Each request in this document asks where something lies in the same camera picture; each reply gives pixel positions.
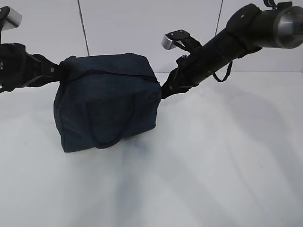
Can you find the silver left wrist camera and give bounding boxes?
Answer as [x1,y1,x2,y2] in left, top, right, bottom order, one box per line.
[0,6,22,35]

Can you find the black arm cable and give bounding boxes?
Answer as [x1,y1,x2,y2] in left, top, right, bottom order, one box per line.
[212,61,234,83]

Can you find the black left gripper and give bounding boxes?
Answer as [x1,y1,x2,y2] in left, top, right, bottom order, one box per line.
[0,43,63,92]

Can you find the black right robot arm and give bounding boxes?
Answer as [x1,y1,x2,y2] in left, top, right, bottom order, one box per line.
[161,0,303,99]

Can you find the dark navy lunch bag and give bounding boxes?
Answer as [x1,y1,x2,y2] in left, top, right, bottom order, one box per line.
[53,53,161,153]

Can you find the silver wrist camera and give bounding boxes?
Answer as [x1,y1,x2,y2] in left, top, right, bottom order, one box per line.
[161,29,202,53]
[0,6,22,35]

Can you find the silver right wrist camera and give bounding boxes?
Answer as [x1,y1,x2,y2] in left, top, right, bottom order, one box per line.
[161,29,202,53]

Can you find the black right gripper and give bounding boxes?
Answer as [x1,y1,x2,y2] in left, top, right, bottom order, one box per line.
[161,54,201,99]

